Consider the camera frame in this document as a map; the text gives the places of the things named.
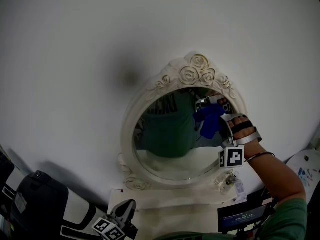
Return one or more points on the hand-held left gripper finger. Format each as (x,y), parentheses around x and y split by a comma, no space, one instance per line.
(112,210)
(133,209)

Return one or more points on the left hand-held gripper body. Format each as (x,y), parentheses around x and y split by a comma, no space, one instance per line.
(107,230)

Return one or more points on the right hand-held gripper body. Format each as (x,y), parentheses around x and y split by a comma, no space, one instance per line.
(233,156)

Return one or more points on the blue cloth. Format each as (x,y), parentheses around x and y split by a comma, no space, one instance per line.
(210,129)

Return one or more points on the ornate white oval mirror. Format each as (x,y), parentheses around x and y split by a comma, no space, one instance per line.
(127,134)

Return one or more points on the person's right forearm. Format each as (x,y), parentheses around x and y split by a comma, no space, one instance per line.
(282,176)

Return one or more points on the white dressing table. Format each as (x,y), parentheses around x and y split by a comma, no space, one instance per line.
(175,209)

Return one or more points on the person's right hand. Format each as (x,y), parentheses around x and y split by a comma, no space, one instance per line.
(253,147)

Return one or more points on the small glass jar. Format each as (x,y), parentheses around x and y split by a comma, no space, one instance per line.
(228,182)

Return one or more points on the small white printed box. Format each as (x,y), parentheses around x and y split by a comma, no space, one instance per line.
(240,190)

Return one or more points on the black display screen device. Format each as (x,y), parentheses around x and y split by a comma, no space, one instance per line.
(242,217)

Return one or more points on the black and white exercise machine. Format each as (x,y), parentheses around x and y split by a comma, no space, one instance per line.
(42,204)

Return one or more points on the blue card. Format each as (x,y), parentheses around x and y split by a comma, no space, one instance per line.
(302,172)

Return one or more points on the small black object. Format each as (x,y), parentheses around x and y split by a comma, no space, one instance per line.
(306,158)

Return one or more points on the person's green shirt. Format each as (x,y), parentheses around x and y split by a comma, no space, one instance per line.
(287,221)

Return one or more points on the white round pedestal table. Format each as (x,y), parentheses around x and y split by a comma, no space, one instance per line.
(293,162)

